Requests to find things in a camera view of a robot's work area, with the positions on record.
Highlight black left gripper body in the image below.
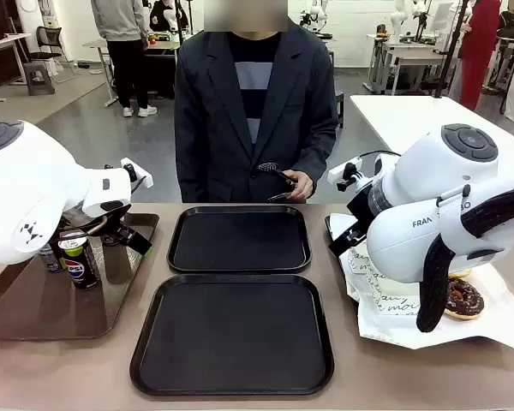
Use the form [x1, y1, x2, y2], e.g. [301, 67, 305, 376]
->
[99, 208, 134, 241]

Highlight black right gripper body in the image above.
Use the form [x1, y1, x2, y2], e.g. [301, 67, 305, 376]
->
[344, 187, 373, 236]

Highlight black serving tongs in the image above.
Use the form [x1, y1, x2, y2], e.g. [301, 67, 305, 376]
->
[256, 161, 301, 203]

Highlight person's right forearm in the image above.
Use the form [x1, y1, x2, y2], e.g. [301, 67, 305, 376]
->
[175, 136, 203, 203]

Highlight person's left forearm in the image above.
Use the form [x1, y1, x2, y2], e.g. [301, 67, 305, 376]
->
[299, 136, 338, 190]

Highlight person's left hand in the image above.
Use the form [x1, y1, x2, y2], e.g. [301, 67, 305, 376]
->
[288, 170, 315, 203]

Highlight flat printed paper donut box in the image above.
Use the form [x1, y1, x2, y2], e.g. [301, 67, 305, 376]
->
[370, 277, 421, 319]

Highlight small black serving tray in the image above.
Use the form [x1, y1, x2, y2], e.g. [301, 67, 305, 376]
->
[166, 205, 313, 275]

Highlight white folding table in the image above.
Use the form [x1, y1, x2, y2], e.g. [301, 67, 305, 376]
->
[350, 94, 514, 172]

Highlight black stool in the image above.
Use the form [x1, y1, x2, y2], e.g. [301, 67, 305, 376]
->
[333, 92, 346, 129]

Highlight brown plastic tray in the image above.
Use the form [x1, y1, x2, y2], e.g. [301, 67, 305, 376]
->
[0, 212, 160, 342]

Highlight large black serving tray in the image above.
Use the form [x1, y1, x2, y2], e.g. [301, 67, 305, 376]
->
[129, 273, 335, 396]

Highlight chocolate sprinkled donut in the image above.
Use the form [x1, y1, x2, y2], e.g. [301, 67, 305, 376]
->
[443, 277, 486, 321]

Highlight person in dark blazer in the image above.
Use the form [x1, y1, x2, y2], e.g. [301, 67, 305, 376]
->
[174, 19, 338, 204]

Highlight white paper sheet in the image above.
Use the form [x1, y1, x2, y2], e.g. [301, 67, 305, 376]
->
[328, 212, 514, 353]

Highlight white background workbench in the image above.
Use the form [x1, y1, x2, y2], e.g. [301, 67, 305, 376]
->
[367, 33, 459, 96]

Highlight person in grey hoodie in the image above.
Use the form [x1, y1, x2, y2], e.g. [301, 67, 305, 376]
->
[89, 0, 158, 118]

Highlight grey step stool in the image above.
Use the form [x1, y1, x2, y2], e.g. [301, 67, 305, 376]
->
[24, 61, 56, 97]

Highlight grey background table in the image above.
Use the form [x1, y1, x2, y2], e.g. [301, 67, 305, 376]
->
[82, 39, 181, 108]

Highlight person in red clothes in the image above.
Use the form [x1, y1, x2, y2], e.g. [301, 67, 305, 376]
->
[457, 0, 503, 111]

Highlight black tripod pole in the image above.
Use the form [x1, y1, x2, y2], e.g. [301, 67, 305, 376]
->
[432, 0, 472, 98]

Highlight black office chair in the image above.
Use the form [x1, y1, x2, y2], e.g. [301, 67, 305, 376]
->
[27, 26, 76, 85]

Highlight seated person in black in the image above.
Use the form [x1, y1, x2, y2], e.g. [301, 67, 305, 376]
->
[148, 0, 189, 33]

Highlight light wooden desk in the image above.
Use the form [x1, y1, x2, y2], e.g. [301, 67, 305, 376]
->
[0, 33, 32, 103]

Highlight seated person in dark top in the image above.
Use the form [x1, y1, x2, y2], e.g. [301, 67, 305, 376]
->
[496, 0, 514, 40]

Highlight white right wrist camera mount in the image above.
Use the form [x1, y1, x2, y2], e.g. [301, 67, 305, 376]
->
[327, 157, 363, 192]

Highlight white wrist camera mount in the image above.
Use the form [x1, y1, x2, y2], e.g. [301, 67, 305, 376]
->
[119, 158, 154, 190]
[327, 157, 363, 192]

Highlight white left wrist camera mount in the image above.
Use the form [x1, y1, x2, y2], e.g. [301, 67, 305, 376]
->
[119, 158, 154, 190]

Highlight black cable sleeve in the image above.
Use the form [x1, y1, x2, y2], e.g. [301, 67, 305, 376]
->
[415, 182, 514, 334]

